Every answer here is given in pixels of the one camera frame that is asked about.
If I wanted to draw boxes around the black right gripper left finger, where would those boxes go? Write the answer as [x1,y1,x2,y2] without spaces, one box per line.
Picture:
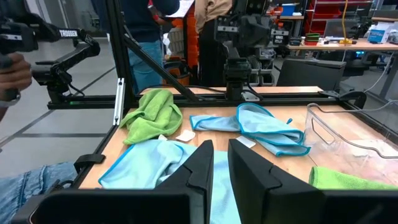
[155,139,215,224]

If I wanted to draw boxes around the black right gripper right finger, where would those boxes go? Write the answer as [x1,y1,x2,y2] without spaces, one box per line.
[228,139,325,224]

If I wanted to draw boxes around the green microfiber towel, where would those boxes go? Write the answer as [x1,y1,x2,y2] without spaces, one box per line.
[119,88,184,146]
[308,166,398,191]

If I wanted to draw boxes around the person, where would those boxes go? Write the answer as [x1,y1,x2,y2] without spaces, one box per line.
[194,0,234,88]
[120,0,181,94]

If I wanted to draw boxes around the blue plastic bin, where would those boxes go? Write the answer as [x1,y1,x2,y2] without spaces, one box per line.
[281,2,296,17]

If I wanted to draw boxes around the orange storage bins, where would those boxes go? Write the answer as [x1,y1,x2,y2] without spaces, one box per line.
[172,4,200,71]

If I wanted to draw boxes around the black cabinet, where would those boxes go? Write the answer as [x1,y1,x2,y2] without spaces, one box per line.
[275,58,347,91]

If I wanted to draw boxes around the red shelving unit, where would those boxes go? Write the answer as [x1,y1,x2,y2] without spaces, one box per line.
[306,0,374,35]

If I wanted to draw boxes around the orange black shop vacuum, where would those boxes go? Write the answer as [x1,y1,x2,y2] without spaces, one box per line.
[162,58,191,87]

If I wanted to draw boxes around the clear plastic bin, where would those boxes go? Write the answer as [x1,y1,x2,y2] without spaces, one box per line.
[303,100,398,187]

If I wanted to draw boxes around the wooden desk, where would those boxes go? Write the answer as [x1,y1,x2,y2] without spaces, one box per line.
[287,39,398,100]

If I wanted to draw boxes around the blue white cardboard box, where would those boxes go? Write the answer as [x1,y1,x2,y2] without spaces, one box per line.
[366,21,396,44]

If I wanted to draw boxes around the person's left hand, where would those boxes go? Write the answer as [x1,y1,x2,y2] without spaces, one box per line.
[0,52,34,103]

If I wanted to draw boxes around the black aluminium table frame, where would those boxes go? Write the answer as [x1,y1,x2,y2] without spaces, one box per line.
[46,0,398,194]

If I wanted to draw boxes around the yellow hanging cord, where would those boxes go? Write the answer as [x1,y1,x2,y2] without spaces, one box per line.
[338,0,354,45]

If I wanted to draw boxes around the black frame clamp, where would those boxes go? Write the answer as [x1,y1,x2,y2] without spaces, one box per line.
[73,153,106,174]

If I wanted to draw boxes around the silver aluminium bracket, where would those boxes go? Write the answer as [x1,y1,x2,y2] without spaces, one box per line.
[113,77,126,126]

